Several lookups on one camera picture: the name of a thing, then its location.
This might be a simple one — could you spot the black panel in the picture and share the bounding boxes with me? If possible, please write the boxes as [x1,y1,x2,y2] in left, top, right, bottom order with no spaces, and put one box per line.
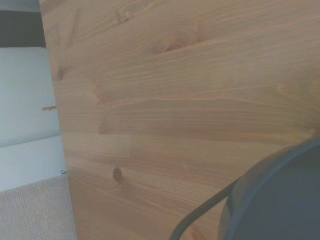
[0,10,47,49]

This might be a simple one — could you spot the blue-grey plastic bowl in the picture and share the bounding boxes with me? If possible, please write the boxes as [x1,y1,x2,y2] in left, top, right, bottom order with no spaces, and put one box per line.
[218,138,320,240]

